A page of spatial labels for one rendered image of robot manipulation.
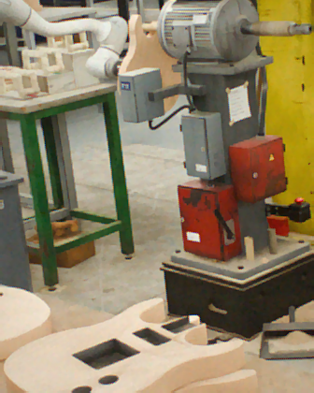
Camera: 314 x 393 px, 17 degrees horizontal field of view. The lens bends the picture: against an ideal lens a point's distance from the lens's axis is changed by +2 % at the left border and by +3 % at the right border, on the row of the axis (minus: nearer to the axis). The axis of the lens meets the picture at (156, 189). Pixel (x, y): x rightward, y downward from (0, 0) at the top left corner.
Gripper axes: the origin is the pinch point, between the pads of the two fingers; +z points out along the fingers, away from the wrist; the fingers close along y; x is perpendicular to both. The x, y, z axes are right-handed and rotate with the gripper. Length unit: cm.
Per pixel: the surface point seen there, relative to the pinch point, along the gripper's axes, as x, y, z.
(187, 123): -21.7, 10.7, 41.6
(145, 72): -4.0, 25.8, 26.8
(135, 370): -80, 186, 218
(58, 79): -8, 0, -64
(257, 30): 18, 8, 68
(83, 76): -3, -14, -63
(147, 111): -19.5, 21.5, 27.4
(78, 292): -109, -15, -39
